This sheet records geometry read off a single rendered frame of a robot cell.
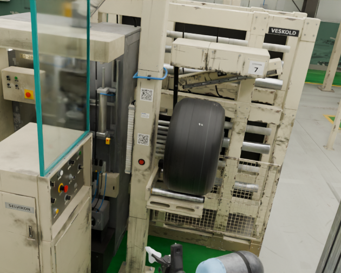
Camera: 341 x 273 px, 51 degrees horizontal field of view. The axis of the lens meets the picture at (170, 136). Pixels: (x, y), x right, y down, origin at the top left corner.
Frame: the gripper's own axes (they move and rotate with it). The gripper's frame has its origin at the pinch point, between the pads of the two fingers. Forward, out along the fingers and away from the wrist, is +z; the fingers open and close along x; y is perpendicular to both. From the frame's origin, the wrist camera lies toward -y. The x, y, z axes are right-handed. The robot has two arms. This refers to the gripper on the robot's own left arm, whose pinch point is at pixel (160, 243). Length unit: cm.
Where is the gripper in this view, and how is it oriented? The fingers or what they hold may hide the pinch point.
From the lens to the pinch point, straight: 167.1
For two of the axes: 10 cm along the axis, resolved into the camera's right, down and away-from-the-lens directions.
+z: -4.2, -4.1, 8.1
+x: 8.8, 0.3, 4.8
